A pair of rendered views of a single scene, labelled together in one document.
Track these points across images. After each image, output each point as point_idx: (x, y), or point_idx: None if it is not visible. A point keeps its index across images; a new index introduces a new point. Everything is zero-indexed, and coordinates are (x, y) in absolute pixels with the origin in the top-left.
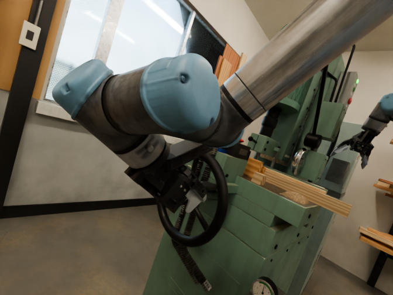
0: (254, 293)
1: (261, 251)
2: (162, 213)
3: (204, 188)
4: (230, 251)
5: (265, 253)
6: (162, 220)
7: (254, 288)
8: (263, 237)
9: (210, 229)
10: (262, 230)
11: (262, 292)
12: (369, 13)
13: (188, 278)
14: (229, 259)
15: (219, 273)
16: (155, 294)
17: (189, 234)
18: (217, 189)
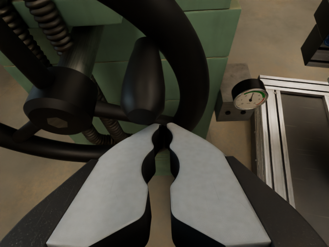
0: (237, 106)
1: (220, 52)
2: (51, 152)
3: (308, 224)
4: (171, 81)
5: (227, 51)
6: (66, 159)
7: (238, 102)
8: (220, 33)
9: (188, 126)
10: (215, 22)
11: (251, 100)
12: None
13: (133, 131)
14: (175, 88)
15: (168, 107)
16: None
17: (117, 124)
18: (106, 20)
